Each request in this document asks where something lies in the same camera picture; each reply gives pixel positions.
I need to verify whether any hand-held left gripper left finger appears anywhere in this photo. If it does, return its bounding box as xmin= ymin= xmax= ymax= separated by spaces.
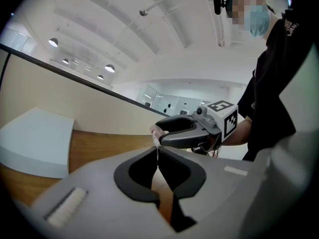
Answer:
xmin=31 ymin=146 xmax=175 ymax=239

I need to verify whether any white box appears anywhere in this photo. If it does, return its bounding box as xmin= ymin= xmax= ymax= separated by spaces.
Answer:
xmin=0 ymin=107 xmax=76 ymax=179

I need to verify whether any blue face mask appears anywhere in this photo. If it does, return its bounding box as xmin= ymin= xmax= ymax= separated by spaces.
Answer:
xmin=243 ymin=5 xmax=272 ymax=38

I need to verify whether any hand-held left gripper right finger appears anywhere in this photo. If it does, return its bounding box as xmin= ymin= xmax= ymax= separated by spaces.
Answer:
xmin=158 ymin=145 xmax=270 ymax=239

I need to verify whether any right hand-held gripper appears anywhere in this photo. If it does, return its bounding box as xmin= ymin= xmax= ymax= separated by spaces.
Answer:
xmin=155 ymin=100 xmax=239 ymax=154

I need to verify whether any person's right forearm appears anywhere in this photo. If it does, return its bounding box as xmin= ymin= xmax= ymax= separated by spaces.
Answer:
xmin=222 ymin=117 xmax=253 ymax=146

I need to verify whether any beige partition panel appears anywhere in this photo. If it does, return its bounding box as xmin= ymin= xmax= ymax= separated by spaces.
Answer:
xmin=0 ymin=49 xmax=165 ymax=136

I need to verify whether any person in black shirt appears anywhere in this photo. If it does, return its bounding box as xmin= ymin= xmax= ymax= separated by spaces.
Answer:
xmin=236 ymin=7 xmax=315 ymax=162

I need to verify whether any black head camera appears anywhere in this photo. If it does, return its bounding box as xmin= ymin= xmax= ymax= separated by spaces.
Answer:
xmin=213 ymin=0 xmax=229 ymax=15

